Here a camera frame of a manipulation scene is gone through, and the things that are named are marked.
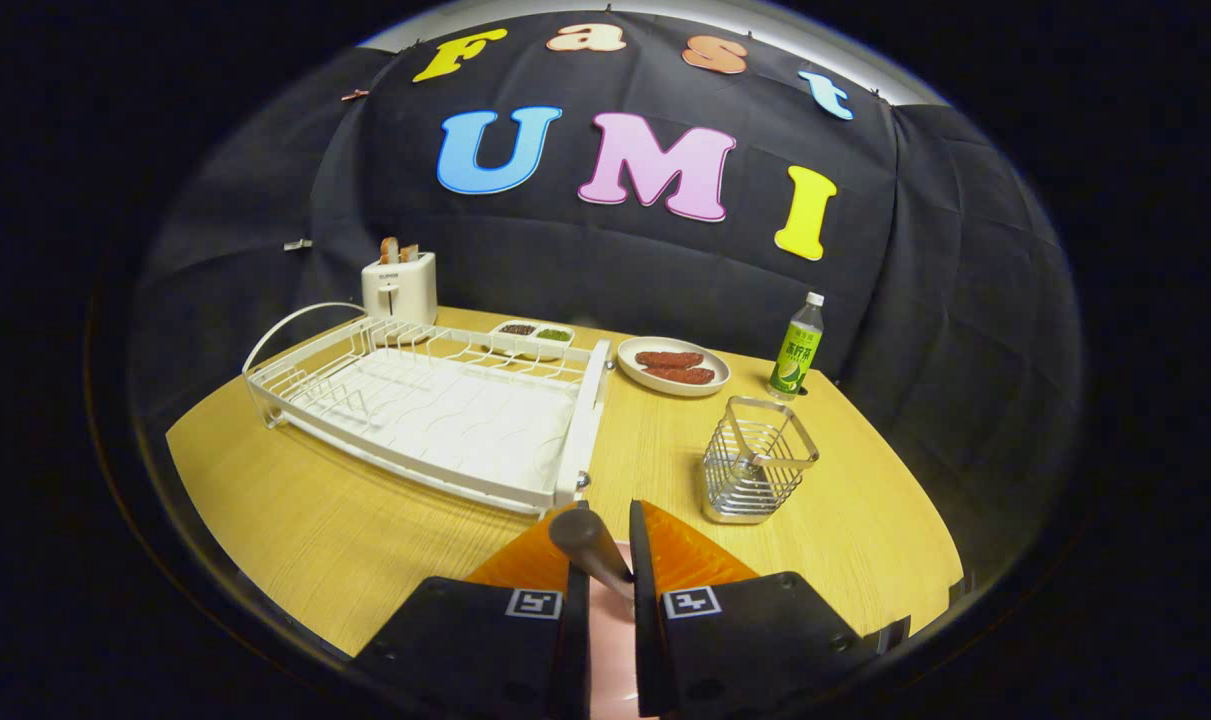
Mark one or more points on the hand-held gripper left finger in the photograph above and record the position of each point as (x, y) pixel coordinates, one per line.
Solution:
(525, 650)

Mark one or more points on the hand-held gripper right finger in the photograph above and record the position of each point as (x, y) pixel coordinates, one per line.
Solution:
(647, 620)

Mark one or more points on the pink plate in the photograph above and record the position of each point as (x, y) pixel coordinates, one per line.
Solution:
(610, 650)

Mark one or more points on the beige plate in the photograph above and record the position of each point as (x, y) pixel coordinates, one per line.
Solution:
(630, 375)

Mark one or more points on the white two-part condiment dish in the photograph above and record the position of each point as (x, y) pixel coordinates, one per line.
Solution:
(535, 342)

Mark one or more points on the red-brown sausage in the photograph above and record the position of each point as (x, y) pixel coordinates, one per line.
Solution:
(683, 375)
(670, 359)

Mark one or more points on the green label drink bottle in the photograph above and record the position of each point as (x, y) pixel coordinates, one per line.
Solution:
(795, 355)

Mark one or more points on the white toaster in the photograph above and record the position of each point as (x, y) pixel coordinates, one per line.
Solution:
(400, 290)

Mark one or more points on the toast bread slice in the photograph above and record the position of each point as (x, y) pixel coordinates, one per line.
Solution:
(410, 254)
(390, 250)

